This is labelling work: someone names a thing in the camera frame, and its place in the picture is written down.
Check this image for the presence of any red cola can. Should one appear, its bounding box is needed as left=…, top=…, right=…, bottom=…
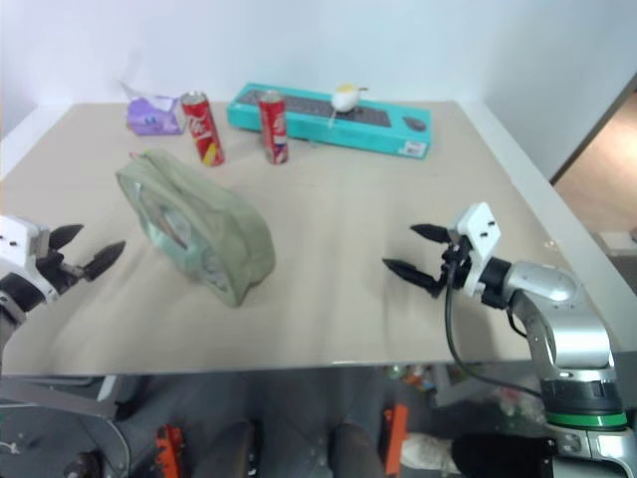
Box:
left=258, top=91, right=292, bottom=166
left=179, top=91, right=227, bottom=168

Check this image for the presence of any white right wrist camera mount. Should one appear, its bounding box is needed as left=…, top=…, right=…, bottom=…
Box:
left=449, top=201, right=503, bottom=296

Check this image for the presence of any beige table cloth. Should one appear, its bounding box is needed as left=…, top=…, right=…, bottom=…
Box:
left=0, top=101, right=601, bottom=375

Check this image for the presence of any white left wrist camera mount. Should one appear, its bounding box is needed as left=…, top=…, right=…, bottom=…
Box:
left=0, top=215, right=62, bottom=303

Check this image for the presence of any grey metal frame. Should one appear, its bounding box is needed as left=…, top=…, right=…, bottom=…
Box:
left=0, top=373, right=131, bottom=478

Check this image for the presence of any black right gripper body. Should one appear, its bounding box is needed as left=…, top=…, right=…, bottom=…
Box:
left=430, top=227, right=475, bottom=300

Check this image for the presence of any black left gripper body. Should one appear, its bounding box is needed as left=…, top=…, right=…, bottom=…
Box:
left=32, top=227, right=90, bottom=299

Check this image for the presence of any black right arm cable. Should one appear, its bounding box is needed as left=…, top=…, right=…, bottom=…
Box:
left=443, top=258, right=545, bottom=400

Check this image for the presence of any teal keyboard box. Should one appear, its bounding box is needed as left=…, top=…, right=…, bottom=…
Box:
left=226, top=82, right=434, bottom=161

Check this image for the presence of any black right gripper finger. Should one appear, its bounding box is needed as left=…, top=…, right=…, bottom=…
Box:
left=409, top=223, right=452, bottom=246
left=381, top=257, right=445, bottom=298

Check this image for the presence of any purple tissue pack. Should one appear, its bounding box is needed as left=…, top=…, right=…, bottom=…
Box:
left=117, top=78, right=186, bottom=137

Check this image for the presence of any green fabric pouch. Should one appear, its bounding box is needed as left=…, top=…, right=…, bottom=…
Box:
left=114, top=148, right=277, bottom=311

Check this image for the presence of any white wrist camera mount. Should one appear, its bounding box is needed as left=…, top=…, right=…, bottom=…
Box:
left=0, top=215, right=62, bottom=303
left=449, top=201, right=503, bottom=296

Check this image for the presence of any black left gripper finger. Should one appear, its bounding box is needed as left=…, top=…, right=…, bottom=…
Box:
left=81, top=240, right=127, bottom=283
left=49, top=223, right=86, bottom=252

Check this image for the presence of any orange tool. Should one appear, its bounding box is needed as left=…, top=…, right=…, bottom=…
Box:
left=154, top=424, right=189, bottom=463
left=381, top=404, right=410, bottom=470

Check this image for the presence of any white and yellow egg toy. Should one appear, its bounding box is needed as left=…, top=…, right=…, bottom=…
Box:
left=331, top=83, right=371, bottom=114

